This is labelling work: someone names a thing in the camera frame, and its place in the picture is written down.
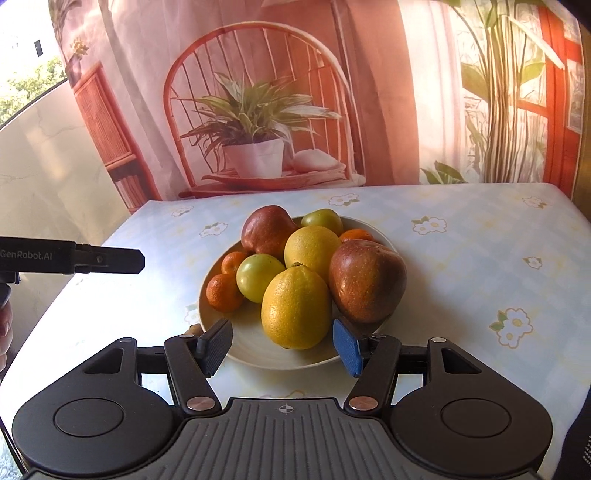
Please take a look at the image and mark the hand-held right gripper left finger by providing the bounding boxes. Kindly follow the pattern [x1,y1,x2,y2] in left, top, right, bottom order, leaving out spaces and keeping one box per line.
[81,318,234,415]

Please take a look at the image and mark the printed room backdrop cloth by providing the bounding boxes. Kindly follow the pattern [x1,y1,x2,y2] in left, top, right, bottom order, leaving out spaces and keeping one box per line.
[48,0,585,204]

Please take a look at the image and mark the green outdoor trees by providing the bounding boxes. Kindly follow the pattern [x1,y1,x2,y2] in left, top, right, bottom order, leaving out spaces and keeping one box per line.
[0,58,65,125]

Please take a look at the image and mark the green orange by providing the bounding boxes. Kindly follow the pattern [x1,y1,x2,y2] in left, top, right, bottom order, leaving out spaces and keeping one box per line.
[236,253,286,304]
[301,209,345,238]

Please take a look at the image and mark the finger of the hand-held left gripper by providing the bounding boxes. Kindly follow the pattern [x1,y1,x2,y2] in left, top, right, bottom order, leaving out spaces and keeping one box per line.
[75,242,146,275]

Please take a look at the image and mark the person's left hand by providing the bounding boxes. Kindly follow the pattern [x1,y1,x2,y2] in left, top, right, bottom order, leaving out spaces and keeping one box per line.
[0,304,14,372]

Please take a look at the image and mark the dark dotted clothing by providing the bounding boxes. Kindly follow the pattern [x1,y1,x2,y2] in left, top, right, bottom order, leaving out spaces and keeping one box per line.
[551,406,591,480]

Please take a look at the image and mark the small orange tangerine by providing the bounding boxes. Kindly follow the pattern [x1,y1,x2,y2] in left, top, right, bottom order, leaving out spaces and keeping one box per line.
[339,228,376,244]
[221,251,250,276]
[206,273,245,311]

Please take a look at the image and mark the yellow lemon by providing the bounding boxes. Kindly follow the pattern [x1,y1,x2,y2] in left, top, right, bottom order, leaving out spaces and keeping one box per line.
[284,226,343,283]
[261,261,333,350]

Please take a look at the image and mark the red apple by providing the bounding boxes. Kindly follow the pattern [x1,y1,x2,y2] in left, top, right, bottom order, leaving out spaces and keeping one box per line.
[329,240,408,324]
[241,205,298,259]

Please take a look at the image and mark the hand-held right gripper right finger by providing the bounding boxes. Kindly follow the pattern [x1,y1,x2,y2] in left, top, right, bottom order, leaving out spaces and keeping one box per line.
[332,318,485,413]

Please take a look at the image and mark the cream round plate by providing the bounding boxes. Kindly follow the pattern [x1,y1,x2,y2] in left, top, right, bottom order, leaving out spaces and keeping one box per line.
[198,215,400,370]

